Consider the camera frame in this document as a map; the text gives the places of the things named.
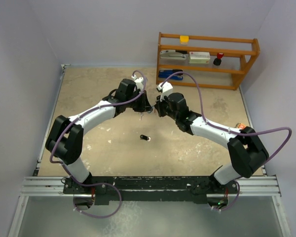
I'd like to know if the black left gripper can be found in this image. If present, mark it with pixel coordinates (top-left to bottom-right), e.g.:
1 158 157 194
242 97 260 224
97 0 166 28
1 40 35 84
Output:
125 91 152 113

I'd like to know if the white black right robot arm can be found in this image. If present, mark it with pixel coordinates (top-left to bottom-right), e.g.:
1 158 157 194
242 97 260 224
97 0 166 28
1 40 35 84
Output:
154 92 269 193

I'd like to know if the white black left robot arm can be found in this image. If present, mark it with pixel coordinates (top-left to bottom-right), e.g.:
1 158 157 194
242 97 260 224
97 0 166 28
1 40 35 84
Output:
45 76 151 194

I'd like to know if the yellow tag key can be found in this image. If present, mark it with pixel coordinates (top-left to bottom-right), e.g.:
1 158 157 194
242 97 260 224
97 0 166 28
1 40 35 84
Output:
139 112 144 121

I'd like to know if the blue black stapler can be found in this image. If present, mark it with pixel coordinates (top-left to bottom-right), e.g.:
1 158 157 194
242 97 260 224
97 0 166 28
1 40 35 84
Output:
158 69 183 81

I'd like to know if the black key fob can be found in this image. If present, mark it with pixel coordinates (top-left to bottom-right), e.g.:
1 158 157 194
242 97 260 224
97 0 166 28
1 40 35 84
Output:
140 134 151 141

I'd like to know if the grey stapler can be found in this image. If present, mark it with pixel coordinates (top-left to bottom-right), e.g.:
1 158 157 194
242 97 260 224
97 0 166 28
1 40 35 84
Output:
159 49 188 65

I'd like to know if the white red cardboard box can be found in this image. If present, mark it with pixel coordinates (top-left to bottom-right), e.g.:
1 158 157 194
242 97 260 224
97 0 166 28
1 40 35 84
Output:
189 51 210 64

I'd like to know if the wooden shelf rack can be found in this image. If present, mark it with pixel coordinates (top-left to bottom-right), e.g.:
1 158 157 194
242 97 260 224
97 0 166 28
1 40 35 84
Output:
156 33 260 90

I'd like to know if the red black stamp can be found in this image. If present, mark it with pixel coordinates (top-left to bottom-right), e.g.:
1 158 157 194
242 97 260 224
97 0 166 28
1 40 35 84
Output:
213 53 224 66

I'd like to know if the yellow lidded jar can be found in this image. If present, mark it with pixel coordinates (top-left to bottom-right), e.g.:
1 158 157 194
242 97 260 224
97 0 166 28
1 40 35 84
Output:
179 35 189 45

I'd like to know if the orange packet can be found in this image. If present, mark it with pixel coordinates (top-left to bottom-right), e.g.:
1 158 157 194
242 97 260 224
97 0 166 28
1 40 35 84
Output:
235 123 247 130

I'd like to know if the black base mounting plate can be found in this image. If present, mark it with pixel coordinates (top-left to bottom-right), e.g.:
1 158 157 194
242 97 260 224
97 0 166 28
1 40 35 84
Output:
61 176 239 206

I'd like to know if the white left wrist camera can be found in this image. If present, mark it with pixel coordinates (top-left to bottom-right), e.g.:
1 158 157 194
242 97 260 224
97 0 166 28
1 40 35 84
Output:
131 75 147 91

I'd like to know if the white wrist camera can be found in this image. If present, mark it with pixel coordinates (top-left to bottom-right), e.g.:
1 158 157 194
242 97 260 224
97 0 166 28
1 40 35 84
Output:
157 82 173 101
131 75 147 91

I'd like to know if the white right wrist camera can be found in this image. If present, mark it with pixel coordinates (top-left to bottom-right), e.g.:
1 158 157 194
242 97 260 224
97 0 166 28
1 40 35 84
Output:
157 82 173 101

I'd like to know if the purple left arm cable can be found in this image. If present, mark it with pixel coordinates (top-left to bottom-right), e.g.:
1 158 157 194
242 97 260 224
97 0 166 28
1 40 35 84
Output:
50 70 148 219

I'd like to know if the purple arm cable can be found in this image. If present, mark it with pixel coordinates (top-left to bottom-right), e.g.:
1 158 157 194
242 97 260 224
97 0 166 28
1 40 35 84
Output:
157 72 293 213
50 70 148 219

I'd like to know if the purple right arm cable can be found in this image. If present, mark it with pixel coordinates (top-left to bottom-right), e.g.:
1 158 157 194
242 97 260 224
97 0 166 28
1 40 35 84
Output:
157 72 293 213

